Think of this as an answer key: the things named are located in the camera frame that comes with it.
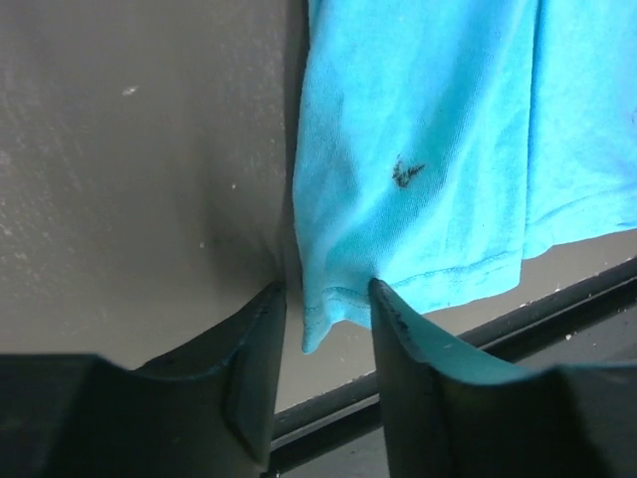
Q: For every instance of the light blue t shirt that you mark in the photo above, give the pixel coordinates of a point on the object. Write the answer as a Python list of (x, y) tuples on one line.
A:
[(442, 143)]

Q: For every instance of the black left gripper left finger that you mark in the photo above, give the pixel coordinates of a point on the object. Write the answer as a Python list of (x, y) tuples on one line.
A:
[(204, 409)]

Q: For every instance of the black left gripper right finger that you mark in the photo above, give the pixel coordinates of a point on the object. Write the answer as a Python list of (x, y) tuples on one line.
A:
[(452, 410)]

